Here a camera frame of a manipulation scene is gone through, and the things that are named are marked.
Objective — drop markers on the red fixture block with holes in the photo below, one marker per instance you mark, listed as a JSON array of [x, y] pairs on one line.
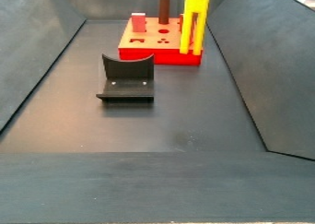
[[158, 41]]

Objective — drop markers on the dark brown cylinder peg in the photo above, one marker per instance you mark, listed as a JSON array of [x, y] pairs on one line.
[[163, 11]]

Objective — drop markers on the red star-shaped peg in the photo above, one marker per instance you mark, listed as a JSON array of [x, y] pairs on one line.
[[180, 22]]

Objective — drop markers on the black curved regrasp stand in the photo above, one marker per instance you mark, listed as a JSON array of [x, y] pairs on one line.
[[128, 79]]

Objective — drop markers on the yellow two-pronged square-circle object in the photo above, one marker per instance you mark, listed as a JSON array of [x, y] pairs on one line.
[[194, 24]]

